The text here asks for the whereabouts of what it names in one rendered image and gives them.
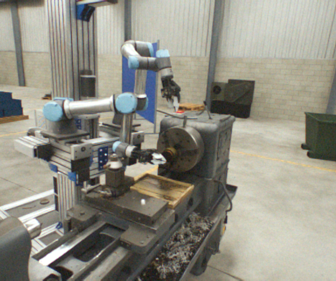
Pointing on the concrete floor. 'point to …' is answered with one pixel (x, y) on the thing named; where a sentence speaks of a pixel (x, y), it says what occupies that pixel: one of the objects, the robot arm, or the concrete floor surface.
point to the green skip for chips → (330, 137)
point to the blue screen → (127, 79)
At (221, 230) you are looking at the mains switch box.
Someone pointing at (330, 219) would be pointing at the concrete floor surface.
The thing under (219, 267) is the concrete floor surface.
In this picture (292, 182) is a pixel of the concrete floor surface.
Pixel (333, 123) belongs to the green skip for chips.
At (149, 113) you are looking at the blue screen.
